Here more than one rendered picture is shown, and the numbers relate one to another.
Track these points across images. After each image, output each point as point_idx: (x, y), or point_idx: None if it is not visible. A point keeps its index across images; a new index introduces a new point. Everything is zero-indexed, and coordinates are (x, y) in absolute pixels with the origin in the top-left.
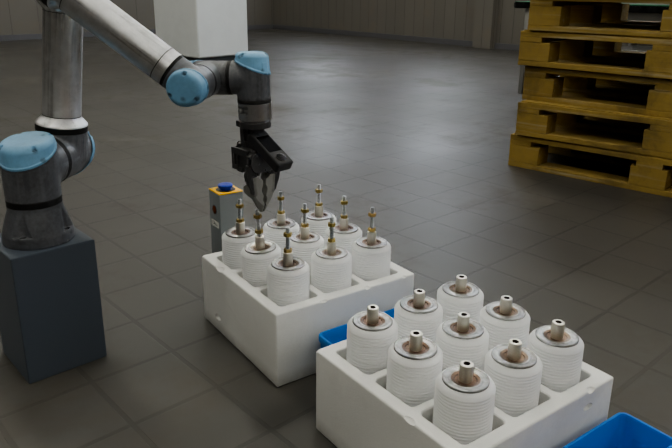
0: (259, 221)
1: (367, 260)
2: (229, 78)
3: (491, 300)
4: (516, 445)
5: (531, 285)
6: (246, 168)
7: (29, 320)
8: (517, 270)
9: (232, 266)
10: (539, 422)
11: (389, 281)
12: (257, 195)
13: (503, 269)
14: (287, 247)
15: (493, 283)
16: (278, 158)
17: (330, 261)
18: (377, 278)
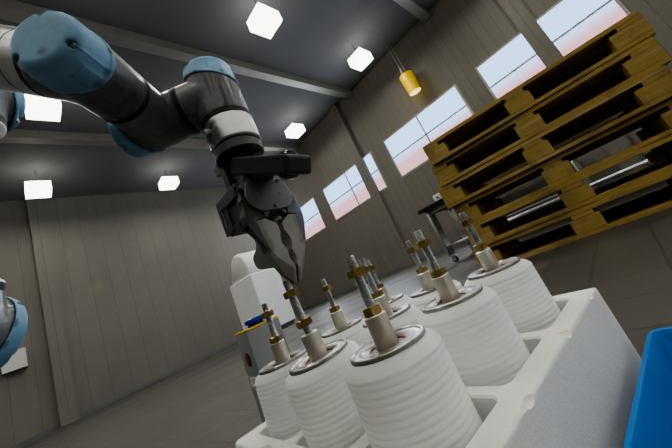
0: (297, 301)
1: (515, 291)
2: (177, 94)
3: (663, 321)
4: None
5: (666, 291)
6: (239, 206)
7: None
8: (619, 293)
9: (286, 434)
10: None
11: (583, 310)
12: (275, 249)
13: (605, 299)
14: (368, 302)
15: (624, 311)
16: (283, 152)
17: (467, 304)
18: (553, 319)
